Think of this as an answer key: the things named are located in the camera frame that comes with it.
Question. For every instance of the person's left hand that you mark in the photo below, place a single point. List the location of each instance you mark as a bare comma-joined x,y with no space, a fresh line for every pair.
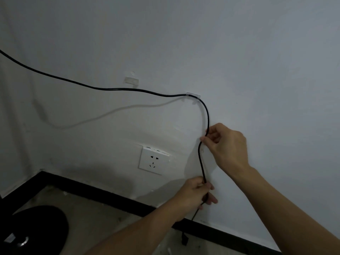
190,195

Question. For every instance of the person's right hand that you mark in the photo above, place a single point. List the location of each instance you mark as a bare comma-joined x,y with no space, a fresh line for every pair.
229,150

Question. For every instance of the person's right thumb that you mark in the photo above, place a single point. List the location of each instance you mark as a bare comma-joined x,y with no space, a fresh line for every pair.
207,144

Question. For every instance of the person's left thumb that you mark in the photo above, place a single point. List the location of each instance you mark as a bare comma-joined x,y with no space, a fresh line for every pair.
211,199

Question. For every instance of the person's left forearm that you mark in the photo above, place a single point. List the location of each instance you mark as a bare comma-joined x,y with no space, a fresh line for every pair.
138,231

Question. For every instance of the person's right forearm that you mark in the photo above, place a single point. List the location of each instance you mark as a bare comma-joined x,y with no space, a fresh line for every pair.
284,212

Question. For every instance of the black round stand base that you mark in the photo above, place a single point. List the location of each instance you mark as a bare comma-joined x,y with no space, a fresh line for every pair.
39,228

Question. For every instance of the white wall socket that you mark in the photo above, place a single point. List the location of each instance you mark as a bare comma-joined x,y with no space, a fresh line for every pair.
154,161

